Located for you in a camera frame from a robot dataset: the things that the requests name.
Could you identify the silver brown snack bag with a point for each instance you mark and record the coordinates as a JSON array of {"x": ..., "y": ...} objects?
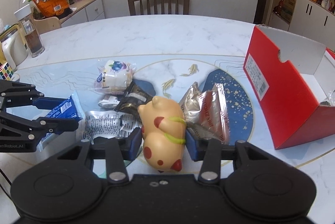
[{"x": 189, "y": 104}]

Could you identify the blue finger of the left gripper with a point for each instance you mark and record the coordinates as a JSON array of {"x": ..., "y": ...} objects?
[
  {"x": 49, "y": 103},
  {"x": 59, "y": 125}
]

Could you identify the blueberry bread package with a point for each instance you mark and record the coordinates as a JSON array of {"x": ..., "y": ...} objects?
[{"x": 114, "y": 77}]

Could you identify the blue wafer snack packet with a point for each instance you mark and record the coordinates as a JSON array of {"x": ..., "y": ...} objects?
[{"x": 68, "y": 108}]

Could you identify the rubik's cube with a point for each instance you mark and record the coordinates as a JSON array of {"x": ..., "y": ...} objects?
[{"x": 6, "y": 72}]

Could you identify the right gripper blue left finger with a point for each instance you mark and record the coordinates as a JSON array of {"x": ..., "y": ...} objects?
[{"x": 132, "y": 145}]

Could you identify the silver foil printed pouch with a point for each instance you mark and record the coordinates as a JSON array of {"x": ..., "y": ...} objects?
[{"x": 106, "y": 124}]

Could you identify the red cardboard shoe box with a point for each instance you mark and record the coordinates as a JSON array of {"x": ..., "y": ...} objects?
[{"x": 292, "y": 77}]

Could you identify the glass bottle dark liquid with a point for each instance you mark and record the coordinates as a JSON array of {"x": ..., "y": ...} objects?
[{"x": 27, "y": 23}]

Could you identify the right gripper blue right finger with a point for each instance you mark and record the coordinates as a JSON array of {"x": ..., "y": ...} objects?
[{"x": 196, "y": 147}]

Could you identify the silver red snack bag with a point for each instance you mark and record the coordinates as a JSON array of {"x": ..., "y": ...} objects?
[{"x": 212, "y": 121}]

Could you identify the yellow spotted pig toy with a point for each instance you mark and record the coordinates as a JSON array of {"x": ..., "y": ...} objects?
[{"x": 164, "y": 134}]

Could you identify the clear bag of black parts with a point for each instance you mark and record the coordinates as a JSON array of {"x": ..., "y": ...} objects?
[{"x": 330, "y": 100}]

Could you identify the white low cabinet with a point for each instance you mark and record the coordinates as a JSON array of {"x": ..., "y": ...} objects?
[{"x": 82, "y": 11}]

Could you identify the black gold snack packet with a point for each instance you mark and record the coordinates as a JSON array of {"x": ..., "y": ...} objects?
[{"x": 133, "y": 97}]

